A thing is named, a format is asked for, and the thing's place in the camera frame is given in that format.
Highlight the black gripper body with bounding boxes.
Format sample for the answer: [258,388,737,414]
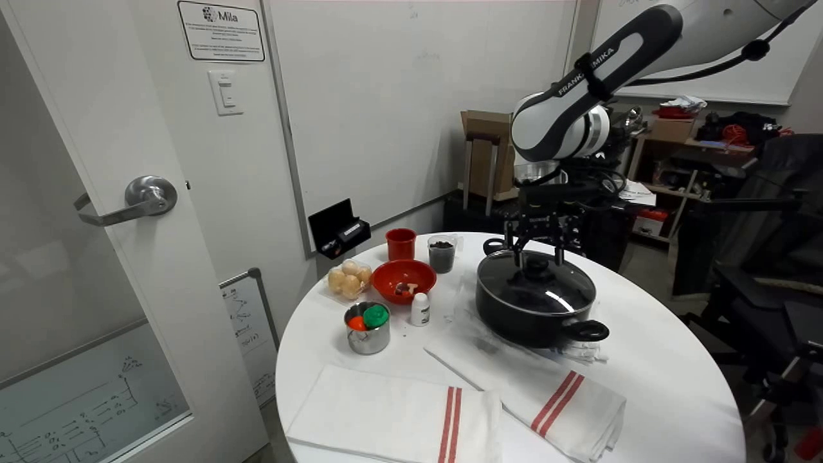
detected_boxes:
[513,176,597,230]

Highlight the glass pot lid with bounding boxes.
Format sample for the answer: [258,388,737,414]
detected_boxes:
[477,247,599,320]

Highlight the black cooking pot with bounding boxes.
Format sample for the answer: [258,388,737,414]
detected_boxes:
[473,236,613,349]

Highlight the clear measuring cup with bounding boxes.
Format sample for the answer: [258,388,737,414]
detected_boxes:
[426,236,459,275]

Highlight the white box red label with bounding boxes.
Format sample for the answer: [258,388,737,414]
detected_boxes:
[631,209,671,243]

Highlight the small white bottle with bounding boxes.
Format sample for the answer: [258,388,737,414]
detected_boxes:
[406,290,433,329]

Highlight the red cup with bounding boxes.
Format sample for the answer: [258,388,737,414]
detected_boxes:
[384,227,420,265]

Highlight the red bowl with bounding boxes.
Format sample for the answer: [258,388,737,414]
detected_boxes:
[368,258,441,306]

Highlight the wooden shelf unit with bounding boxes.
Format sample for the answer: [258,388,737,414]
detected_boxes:
[626,106,775,253]

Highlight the green round piece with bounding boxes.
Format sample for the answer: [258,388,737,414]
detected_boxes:
[360,301,391,333]

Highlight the white towel red stripes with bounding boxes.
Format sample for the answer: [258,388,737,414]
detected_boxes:
[426,344,631,463]
[285,364,509,463]

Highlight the beige lumpy food item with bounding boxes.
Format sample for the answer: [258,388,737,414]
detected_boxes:
[328,262,374,303]

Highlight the metal tin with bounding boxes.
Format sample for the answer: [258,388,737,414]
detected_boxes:
[343,301,393,357]

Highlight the black office chair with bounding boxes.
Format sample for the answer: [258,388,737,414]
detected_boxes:
[671,131,823,463]

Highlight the small leaning whiteboard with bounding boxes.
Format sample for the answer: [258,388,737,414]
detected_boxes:
[220,267,283,406]

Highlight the white door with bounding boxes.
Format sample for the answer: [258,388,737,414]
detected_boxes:
[0,0,272,463]

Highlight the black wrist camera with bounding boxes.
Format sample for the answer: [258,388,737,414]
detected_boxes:
[581,163,633,217]

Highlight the large wall whiteboard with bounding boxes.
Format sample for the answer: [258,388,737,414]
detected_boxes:
[589,0,823,110]

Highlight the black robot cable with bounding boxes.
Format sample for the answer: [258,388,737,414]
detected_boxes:
[620,3,813,88]

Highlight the white light switch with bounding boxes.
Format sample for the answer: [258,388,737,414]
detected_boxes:
[206,70,247,119]

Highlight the framed wall notice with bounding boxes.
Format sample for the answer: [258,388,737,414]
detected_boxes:
[176,0,267,64]

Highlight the silver door handle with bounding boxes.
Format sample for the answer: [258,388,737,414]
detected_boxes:
[72,173,181,230]

